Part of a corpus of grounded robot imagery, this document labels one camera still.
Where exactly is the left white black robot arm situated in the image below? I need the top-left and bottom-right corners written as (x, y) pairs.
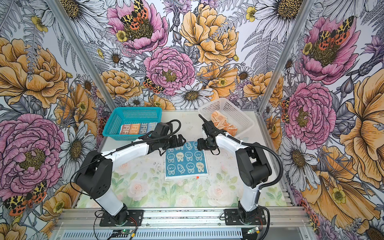
top-left (72, 120), bottom-right (186, 226)

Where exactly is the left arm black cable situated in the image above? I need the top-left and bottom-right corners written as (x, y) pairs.
top-left (69, 119), bottom-right (182, 199)

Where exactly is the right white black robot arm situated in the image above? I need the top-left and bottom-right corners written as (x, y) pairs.
top-left (198, 120), bottom-right (273, 224)

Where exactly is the white plastic basket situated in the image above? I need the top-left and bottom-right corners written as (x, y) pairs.
top-left (198, 98), bottom-right (255, 138)

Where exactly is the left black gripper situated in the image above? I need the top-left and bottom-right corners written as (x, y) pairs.
top-left (160, 134), bottom-right (186, 150)

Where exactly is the white vented cable duct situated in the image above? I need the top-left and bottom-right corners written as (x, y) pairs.
top-left (56, 228), bottom-right (243, 240)

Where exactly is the blue patterned towel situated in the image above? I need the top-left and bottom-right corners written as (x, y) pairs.
top-left (165, 141), bottom-right (209, 181)

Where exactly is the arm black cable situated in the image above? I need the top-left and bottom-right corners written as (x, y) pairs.
top-left (198, 113), bottom-right (284, 240)
top-left (69, 119), bottom-right (182, 199)

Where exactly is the right aluminium frame post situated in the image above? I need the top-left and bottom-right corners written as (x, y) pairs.
top-left (258, 0), bottom-right (315, 114)

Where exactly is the orange patterned towel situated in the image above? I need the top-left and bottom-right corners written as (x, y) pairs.
top-left (211, 111), bottom-right (238, 137)

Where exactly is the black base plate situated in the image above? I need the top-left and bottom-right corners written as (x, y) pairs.
top-left (224, 208), bottom-right (267, 226)
top-left (99, 210), bottom-right (144, 227)

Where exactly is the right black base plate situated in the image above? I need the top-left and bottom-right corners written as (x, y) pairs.
top-left (224, 208), bottom-right (267, 226)

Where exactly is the teal plastic basket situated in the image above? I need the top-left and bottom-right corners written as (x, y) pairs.
top-left (103, 107), bottom-right (163, 141)

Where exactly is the striped lettered towel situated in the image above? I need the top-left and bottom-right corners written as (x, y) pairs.
top-left (120, 122), bottom-right (157, 135)

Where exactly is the aluminium front rail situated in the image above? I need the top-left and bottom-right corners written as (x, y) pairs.
top-left (54, 207), bottom-right (310, 230)

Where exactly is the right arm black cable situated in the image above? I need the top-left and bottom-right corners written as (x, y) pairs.
top-left (198, 113), bottom-right (284, 240)

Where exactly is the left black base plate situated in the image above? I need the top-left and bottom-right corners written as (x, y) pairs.
top-left (99, 210), bottom-right (144, 227)

